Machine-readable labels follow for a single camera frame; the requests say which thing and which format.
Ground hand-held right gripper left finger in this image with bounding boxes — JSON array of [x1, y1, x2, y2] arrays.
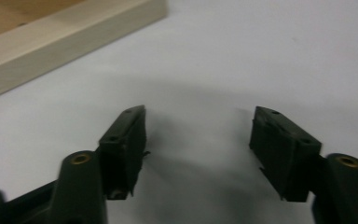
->
[[98, 105, 152, 201]]

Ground wooden picture frame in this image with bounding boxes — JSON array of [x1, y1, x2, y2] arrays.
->
[[0, 0, 169, 104]]

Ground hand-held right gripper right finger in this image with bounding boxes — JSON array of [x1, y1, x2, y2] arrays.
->
[[249, 105, 324, 203]]

